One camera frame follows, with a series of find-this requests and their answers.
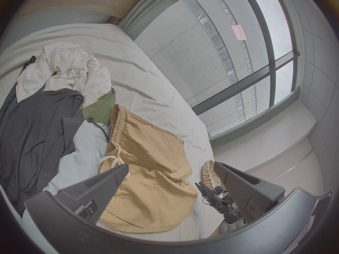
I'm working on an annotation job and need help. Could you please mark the round woven basket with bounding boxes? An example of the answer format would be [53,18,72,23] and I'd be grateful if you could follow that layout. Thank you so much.
[202,160,225,192]

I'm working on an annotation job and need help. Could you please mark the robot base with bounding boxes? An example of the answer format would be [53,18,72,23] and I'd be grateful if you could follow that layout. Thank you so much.
[218,217,247,233]

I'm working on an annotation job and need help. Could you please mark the white garment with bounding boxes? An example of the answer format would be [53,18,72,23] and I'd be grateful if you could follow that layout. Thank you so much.
[16,43,112,108]

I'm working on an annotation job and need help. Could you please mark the window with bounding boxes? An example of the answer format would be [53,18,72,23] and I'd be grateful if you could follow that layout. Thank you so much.
[134,0,301,138]

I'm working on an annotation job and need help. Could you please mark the green garment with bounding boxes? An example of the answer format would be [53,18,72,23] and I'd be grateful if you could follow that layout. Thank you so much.
[82,87,117,142]

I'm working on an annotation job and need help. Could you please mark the tan shorts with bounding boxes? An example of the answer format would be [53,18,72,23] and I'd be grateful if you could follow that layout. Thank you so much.
[99,104,199,233]

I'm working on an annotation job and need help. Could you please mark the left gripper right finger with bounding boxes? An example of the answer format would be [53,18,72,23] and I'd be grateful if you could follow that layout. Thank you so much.
[213,161,286,223]

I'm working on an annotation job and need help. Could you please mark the black T-shirt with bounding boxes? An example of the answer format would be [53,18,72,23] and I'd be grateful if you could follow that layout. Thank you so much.
[0,56,85,216]

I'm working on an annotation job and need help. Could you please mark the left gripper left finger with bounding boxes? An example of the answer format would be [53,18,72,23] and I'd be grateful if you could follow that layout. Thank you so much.
[56,164,130,219]

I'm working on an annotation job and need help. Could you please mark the bed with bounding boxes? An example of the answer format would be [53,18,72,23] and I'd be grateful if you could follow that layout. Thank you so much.
[0,0,221,237]

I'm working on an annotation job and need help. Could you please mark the pale blue garment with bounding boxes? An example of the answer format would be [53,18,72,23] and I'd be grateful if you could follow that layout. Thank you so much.
[42,119,112,195]

